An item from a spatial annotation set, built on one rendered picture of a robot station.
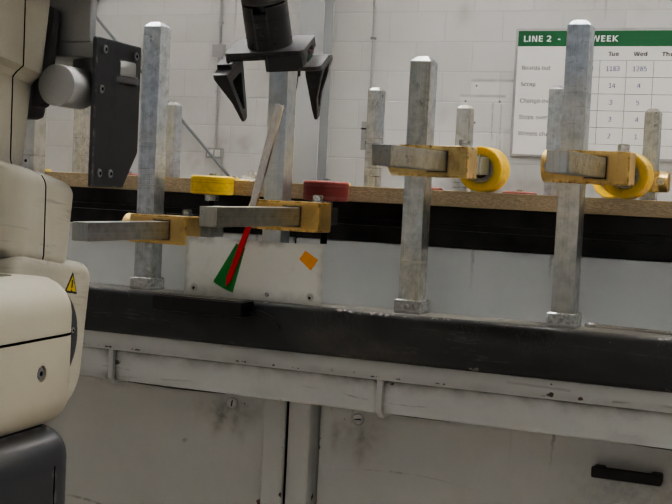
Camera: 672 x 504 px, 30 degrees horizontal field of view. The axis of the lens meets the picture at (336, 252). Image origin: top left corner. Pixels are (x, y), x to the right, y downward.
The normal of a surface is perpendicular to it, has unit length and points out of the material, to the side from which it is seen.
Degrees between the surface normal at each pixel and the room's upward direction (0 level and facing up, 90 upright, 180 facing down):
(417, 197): 90
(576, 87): 90
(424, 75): 90
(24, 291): 45
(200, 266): 90
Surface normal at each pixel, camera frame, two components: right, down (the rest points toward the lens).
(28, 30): 0.95, 0.06
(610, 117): -0.40, 0.03
